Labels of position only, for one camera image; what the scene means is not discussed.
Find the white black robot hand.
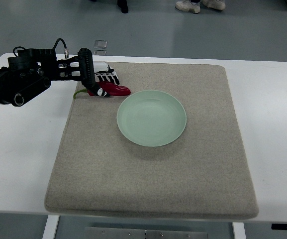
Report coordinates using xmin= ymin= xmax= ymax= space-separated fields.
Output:
xmin=70 ymin=61 xmax=121 ymax=98

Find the red pepper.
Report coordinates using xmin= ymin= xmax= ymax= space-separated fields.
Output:
xmin=73 ymin=81 xmax=131 ymax=99

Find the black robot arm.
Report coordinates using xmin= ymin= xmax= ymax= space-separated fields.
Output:
xmin=0 ymin=46 xmax=99 ymax=107

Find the light green plate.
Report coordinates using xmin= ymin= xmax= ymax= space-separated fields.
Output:
xmin=116 ymin=90 xmax=187 ymax=147

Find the white sneaker right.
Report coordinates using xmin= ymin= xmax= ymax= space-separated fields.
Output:
xmin=202 ymin=0 xmax=226 ymax=11

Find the white table leg left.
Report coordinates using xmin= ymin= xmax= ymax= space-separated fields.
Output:
xmin=42 ymin=215 xmax=60 ymax=239

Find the white table leg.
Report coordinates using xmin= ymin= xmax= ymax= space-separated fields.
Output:
xmin=232 ymin=222 xmax=246 ymax=239
xmin=42 ymin=215 xmax=60 ymax=239

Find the beige felt mat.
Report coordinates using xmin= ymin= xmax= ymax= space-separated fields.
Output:
xmin=44 ymin=62 xmax=259 ymax=220

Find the white table leg right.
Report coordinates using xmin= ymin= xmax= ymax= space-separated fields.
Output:
xmin=232 ymin=222 xmax=246 ymax=239

